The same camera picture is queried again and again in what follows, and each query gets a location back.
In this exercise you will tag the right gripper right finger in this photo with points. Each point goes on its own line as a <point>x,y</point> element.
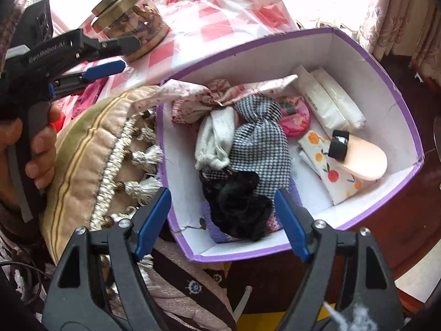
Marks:
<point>368,298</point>

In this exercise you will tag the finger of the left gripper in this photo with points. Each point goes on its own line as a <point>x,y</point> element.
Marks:
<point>72,83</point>
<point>95,50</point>

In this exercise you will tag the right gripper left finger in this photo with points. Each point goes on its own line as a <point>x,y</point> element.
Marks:
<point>77,297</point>

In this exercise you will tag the magenta knitted glove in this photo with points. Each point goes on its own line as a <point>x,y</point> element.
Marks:
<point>88,96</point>

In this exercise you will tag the patterned pink fabric bow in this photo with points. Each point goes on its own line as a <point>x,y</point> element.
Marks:
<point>190,101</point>

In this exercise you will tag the round beige pad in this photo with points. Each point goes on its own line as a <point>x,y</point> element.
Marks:
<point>357,156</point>

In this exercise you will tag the black velvet scrunchie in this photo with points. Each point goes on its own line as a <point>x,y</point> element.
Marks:
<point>235,208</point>

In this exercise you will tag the white fruit print cloth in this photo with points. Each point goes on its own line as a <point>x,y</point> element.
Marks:
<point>339,183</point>

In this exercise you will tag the black white houndstooth pouch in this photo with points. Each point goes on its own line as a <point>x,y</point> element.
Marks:
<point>259,145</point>

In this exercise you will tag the white tissue pack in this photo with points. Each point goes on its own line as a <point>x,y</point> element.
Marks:
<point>343,101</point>
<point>320,103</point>

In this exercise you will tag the pink floral round pouch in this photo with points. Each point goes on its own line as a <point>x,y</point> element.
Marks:
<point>296,117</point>

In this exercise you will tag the person's left hand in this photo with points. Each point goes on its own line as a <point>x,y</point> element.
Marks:
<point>41,169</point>

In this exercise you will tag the glass jar with gold lid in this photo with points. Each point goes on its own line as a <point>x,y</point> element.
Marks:
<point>130,18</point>

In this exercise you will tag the striped beige sofa cushion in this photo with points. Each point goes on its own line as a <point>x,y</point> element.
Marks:
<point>106,166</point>

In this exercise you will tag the pink checkered plastic tablecloth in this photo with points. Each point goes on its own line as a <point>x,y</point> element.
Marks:
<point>198,29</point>

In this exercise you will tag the purple white cardboard box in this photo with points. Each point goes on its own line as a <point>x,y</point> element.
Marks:
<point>389,125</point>

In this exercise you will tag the pink lace curtain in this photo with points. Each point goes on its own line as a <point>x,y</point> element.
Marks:
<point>409,28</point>

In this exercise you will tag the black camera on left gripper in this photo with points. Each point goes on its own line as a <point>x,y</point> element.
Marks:
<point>35,28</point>

